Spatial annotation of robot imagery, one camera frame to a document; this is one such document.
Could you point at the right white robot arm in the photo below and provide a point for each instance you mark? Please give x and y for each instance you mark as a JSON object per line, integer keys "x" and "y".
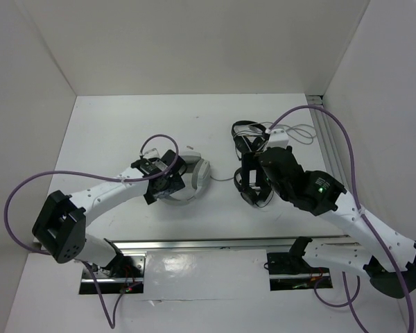
{"x": 386, "y": 258}

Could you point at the white over-ear headphones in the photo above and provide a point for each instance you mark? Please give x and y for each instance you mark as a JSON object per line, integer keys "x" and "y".
{"x": 196, "y": 179}

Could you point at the aluminium side rail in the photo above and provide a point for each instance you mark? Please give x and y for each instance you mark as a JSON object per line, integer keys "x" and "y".
{"x": 325, "y": 143}

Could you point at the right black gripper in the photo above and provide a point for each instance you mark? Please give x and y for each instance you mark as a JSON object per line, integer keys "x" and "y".
{"x": 250, "y": 161}

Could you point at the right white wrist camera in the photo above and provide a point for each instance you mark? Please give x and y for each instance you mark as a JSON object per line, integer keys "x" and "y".
{"x": 276, "y": 138}

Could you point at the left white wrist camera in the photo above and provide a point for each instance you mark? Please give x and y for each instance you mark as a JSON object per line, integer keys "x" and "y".
{"x": 150, "y": 155}

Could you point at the aluminium mounting rail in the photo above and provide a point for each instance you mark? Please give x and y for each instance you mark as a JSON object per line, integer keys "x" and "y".
{"x": 284, "y": 272}

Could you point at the black on-ear headphones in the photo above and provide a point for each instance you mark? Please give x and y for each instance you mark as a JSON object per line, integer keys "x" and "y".
{"x": 258, "y": 198}
{"x": 248, "y": 137}

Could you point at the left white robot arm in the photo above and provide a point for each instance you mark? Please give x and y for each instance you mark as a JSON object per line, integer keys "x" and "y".
{"x": 63, "y": 220}

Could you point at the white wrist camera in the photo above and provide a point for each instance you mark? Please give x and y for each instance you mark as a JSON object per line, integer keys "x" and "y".
{"x": 276, "y": 138}
{"x": 150, "y": 155}

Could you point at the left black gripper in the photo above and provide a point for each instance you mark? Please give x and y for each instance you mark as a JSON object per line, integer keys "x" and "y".
{"x": 175, "y": 183}

